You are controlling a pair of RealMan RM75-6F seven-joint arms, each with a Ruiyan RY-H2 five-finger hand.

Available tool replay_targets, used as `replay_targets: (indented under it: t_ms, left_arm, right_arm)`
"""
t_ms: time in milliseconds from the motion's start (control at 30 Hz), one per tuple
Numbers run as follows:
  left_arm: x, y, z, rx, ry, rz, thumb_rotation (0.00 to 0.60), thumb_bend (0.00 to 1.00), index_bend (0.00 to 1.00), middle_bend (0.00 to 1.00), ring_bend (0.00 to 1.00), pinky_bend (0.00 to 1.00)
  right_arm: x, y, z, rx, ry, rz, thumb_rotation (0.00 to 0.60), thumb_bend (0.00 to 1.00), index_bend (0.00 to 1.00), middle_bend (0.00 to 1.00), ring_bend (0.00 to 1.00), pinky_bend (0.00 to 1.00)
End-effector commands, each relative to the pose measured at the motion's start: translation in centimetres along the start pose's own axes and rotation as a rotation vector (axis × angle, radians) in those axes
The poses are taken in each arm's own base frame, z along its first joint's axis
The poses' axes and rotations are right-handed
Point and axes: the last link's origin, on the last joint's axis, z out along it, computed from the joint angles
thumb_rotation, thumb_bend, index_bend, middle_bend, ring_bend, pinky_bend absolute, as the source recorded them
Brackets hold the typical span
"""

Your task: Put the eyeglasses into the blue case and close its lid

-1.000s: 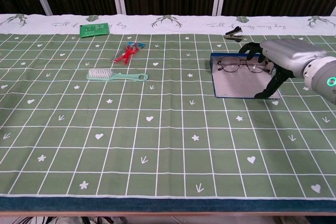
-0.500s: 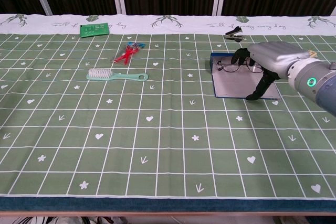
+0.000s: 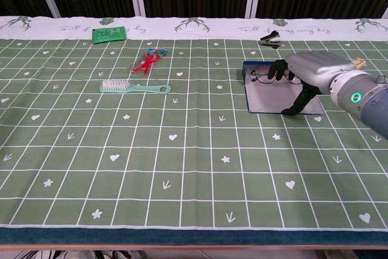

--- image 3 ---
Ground black staple remover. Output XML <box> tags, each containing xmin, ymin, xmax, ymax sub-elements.
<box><xmin>259</xmin><ymin>29</ymin><xmax>281</xmax><ymax>50</ymax></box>

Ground blue tray with eyeglasses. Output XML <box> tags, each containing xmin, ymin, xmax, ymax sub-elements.
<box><xmin>242</xmin><ymin>59</ymin><xmax>326</xmax><ymax>115</ymax></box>

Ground mint green scrub brush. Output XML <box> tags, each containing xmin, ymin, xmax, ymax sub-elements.
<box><xmin>99</xmin><ymin>78</ymin><xmax>172</xmax><ymax>94</ymax></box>

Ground green checked tablecloth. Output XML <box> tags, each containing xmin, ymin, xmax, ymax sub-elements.
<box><xmin>0</xmin><ymin>15</ymin><xmax>388</xmax><ymax>246</ymax></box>

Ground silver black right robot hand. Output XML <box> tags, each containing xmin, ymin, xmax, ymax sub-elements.
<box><xmin>267</xmin><ymin>51</ymin><xmax>356</xmax><ymax>118</ymax></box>

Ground wire-frame eyeglasses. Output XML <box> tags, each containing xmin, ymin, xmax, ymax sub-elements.
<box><xmin>249</xmin><ymin>64</ymin><xmax>304</xmax><ymax>86</ymax></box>

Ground green circuit board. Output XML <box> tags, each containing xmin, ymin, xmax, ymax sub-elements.
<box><xmin>91</xmin><ymin>25</ymin><xmax>127</xmax><ymax>44</ymax></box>

